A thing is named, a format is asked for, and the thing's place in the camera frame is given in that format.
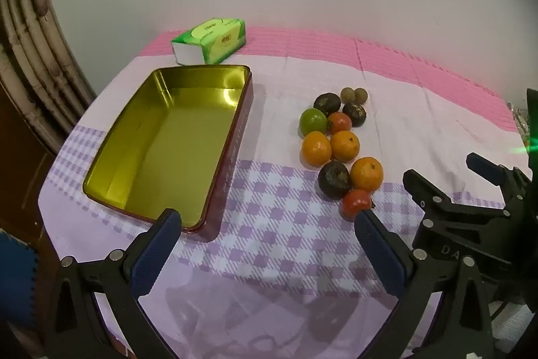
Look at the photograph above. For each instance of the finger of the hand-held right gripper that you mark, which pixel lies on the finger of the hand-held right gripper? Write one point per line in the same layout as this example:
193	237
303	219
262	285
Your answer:
433	190
483	164

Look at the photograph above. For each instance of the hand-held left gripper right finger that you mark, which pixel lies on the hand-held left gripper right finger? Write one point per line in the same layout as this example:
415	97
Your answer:
378	254

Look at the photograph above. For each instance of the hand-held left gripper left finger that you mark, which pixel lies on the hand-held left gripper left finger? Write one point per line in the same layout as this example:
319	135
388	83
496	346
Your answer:
155	254

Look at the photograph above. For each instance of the red tomato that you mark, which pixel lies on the red tomato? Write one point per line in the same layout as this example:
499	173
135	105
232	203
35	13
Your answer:
355	201
339	123

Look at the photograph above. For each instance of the orange mandarin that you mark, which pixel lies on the orange mandarin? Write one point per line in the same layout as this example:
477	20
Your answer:
344	145
366	174
316	148

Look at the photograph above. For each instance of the dark brown round fruit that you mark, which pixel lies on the dark brown round fruit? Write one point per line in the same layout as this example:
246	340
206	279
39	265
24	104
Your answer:
355	114
327	103
334	179

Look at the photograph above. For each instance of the gold rectangular tin box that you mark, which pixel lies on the gold rectangular tin box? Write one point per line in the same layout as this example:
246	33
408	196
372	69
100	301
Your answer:
168	148

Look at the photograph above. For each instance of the green citrus fruit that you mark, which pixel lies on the green citrus fruit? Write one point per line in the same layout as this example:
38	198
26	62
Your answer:
313	122

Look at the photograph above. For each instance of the shiny plastic wrapper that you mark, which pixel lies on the shiny plastic wrapper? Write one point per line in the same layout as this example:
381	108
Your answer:
519	119

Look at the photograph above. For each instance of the pink purple checked tablecloth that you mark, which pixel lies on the pink purple checked tablecloth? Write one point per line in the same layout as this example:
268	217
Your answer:
273	254

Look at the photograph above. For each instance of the small brown longan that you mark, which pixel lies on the small brown longan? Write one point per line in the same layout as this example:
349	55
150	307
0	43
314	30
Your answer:
347	94
360	95

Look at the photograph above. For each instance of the blue foam mat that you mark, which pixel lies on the blue foam mat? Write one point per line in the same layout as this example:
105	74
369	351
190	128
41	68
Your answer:
14	279

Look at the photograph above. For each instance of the brown wooden cabinet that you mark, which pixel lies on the brown wooden cabinet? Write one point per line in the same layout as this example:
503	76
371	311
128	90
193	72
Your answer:
21	182

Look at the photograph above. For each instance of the green tissue pack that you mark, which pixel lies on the green tissue pack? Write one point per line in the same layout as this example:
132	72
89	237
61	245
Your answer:
214	39

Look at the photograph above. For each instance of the bamboo furniture frame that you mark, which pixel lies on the bamboo furniture frame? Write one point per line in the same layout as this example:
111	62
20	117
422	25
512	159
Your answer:
29	47

